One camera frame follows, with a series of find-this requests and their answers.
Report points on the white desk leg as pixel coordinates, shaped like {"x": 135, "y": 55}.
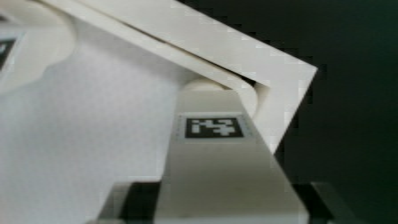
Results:
{"x": 37, "y": 41}
{"x": 223, "y": 186}

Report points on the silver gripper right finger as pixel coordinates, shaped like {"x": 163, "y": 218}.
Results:
{"x": 341, "y": 212}

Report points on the white L-shaped fence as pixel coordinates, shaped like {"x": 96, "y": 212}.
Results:
{"x": 227, "y": 48}

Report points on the white desk top tray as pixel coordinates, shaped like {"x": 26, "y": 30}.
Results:
{"x": 83, "y": 124}

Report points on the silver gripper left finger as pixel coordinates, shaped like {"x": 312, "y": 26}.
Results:
{"x": 108, "y": 216}

